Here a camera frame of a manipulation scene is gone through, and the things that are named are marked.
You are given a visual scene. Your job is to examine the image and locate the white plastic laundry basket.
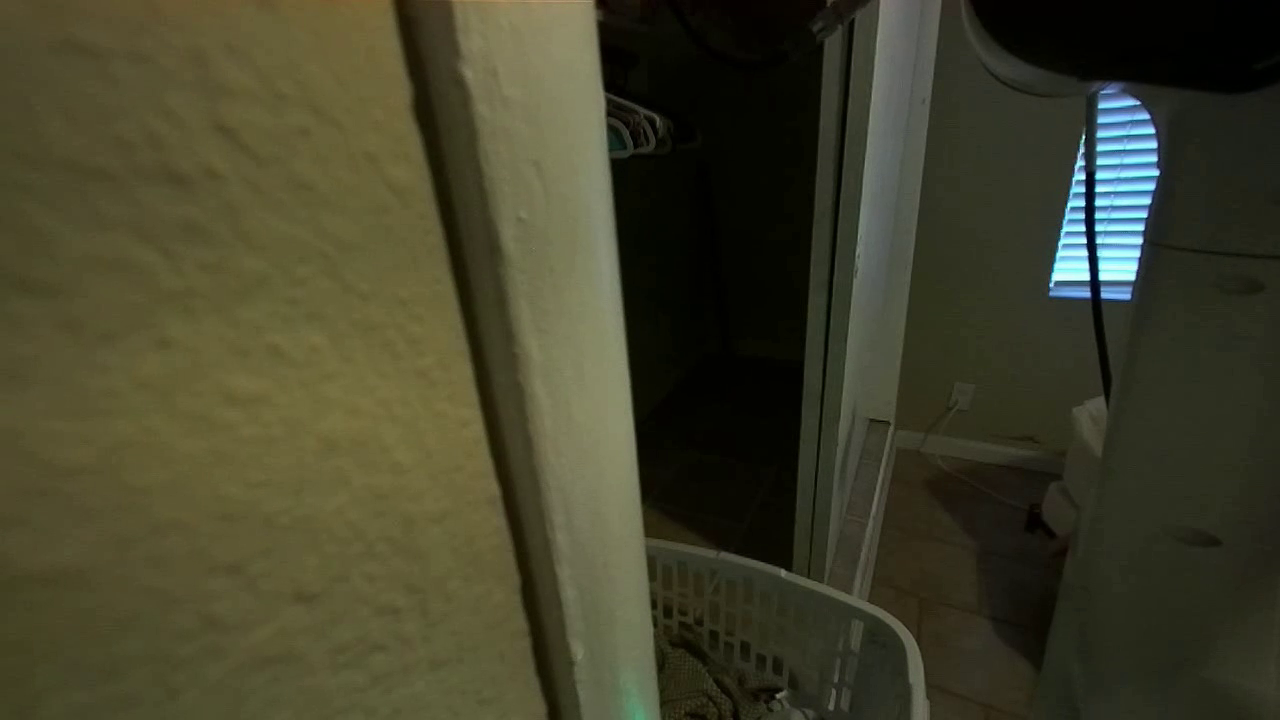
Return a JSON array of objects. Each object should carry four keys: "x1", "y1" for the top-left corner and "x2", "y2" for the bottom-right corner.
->
[{"x1": 643, "y1": 536, "x2": 935, "y2": 720}]

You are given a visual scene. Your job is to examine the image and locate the white baseboard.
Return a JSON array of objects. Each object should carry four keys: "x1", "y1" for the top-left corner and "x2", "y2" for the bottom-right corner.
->
[{"x1": 894, "y1": 425, "x2": 1073, "y2": 478}]

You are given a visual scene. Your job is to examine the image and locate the white closet door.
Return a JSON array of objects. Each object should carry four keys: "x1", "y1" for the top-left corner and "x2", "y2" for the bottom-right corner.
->
[{"x1": 788, "y1": 0, "x2": 945, "y2": 602}]

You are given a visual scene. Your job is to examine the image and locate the white clothes hanger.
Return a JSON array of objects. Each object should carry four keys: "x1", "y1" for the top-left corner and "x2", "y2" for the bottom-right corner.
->
[{"x1": 600, "y1": 88, "x2": 676, "y2": 163}]

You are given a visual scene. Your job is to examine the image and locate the crumpled clothes pile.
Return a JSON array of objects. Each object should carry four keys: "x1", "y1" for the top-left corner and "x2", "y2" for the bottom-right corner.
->
[{"x1": 654, "y1": 628, "x2": 819, "y2": 720}]

